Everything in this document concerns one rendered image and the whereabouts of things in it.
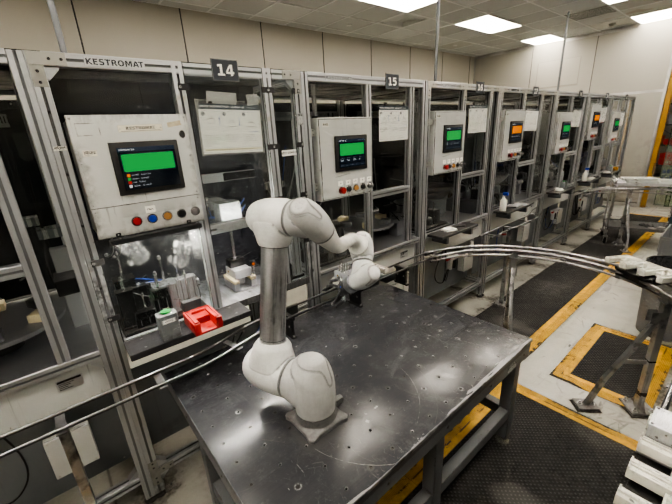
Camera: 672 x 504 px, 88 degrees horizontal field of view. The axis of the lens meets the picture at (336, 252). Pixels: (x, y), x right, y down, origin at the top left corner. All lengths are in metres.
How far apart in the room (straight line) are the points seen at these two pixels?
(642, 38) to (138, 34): 8.33
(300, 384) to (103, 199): 1.03
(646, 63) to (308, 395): 8.71
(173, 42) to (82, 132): 4.09
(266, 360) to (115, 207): 0.85
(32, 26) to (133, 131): 3.77
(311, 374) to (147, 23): 4.94
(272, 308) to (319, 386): 0.33
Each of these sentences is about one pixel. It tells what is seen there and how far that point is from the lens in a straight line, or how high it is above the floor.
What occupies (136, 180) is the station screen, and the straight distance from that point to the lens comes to 1.63.
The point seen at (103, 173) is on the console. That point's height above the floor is 1.62.
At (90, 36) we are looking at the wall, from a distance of 5.40.
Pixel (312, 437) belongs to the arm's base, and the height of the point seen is 0.70.
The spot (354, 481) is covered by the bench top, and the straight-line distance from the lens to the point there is 1.33.
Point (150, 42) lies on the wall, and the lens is 5.53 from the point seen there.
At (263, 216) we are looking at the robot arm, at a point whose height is 1.46.
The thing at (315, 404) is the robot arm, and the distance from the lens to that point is 1.36.
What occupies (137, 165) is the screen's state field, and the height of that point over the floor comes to 1.64.
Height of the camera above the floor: 1.73
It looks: 19 degrees down
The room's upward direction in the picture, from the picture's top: 3 degrees counter-clockwise
